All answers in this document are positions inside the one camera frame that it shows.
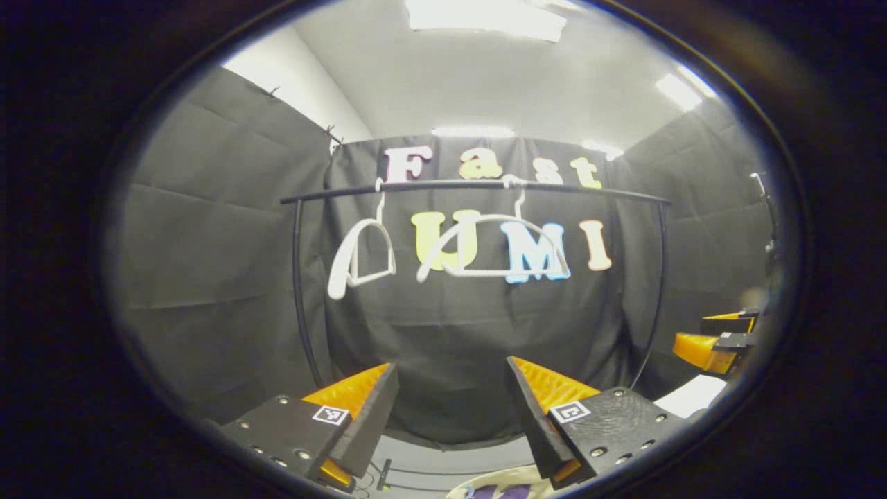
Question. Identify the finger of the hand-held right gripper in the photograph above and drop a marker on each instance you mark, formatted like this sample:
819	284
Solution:
707	350
734	324

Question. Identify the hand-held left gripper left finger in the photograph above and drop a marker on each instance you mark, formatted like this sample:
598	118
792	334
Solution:
371	416

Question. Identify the large ceiling light panel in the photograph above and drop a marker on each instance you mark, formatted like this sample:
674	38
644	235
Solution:
485	17

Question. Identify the white clothes hanger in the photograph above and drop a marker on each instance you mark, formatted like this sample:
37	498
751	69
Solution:
478	272
336	281

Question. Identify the black metal clothes rack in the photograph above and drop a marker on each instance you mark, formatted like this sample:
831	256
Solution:
443	186

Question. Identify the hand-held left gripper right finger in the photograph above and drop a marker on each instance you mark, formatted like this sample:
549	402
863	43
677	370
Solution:
530	416

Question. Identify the purple ribbed jacket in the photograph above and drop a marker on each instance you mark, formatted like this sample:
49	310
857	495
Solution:
516	493

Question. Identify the white panel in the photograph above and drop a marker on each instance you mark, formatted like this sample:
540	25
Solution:
693	396

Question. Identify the cream laundry hamper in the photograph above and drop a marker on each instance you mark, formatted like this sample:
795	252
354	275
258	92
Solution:
485	478

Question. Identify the black backdrop cloth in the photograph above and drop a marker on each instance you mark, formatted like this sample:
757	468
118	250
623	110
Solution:
222	249

